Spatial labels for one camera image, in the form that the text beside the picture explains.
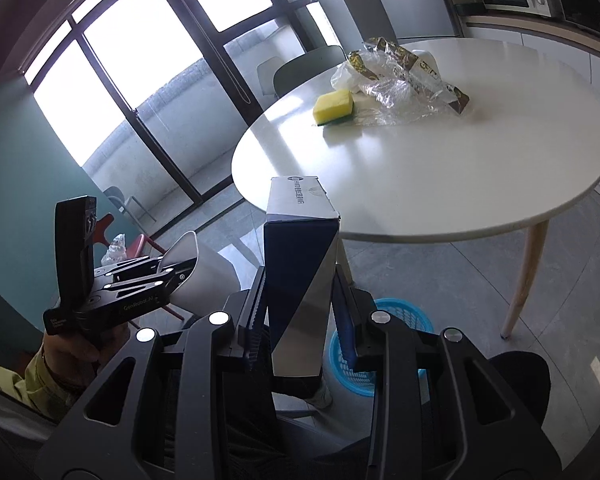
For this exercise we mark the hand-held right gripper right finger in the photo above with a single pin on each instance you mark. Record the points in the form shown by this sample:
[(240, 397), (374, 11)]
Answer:
[(344, 335)]

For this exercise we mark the person's left hand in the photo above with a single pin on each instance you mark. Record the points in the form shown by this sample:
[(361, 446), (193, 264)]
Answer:
[(75, 357)]

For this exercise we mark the blue and silver box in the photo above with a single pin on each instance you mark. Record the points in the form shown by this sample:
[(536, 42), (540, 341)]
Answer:
[(300, 260)]

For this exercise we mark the crumpled clear plastic wrapper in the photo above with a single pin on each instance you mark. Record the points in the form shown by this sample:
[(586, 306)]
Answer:
[(420, 77)]

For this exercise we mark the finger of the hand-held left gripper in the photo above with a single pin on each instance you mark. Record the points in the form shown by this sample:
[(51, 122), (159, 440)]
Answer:
[(130, 288), (130, 269)]

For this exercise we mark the person's left forearm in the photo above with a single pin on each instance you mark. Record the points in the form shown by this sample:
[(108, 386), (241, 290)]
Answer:
[(25, 385)]

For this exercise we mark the white plastic cup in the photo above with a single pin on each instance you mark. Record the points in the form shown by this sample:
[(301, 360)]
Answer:
[(210, 280)]

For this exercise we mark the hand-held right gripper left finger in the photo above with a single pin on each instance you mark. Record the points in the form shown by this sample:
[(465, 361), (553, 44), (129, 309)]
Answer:
[(256, 307)]

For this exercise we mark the clear plastic bag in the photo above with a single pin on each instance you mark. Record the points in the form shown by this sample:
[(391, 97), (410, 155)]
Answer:
[(347, 74)]

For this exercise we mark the blue plastic basket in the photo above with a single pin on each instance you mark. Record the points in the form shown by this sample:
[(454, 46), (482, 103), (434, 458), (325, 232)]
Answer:
[(405, 312)]

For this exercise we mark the green chair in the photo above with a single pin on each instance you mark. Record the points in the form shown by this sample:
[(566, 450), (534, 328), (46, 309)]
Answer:
[(305, 67)]

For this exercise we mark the red chair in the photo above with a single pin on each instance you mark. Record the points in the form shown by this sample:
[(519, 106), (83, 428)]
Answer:
[(139, 245)]

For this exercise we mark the crumpled clear plastic bottle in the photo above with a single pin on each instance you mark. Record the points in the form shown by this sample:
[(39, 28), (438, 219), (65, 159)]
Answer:
[(114, 251)]

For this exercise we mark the person's right leg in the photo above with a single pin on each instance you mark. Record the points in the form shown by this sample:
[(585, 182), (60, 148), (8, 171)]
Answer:
[(520, 385)]

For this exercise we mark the grey chair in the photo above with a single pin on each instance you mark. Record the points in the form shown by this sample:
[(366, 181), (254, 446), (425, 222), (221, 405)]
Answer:
[(120, 197)]

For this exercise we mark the white round table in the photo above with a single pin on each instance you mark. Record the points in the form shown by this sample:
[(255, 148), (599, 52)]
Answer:
[(430, 170)]

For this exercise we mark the yellow sponge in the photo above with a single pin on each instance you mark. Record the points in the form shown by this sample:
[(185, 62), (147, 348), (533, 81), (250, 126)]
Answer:
[(332, 106)]

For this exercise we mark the black window frame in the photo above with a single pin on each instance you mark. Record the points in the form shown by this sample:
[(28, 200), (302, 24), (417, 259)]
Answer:
[(145, 110)]

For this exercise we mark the clear plastic wrapper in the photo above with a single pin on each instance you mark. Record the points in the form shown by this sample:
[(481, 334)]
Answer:
[(420, 77), (400, 105)]

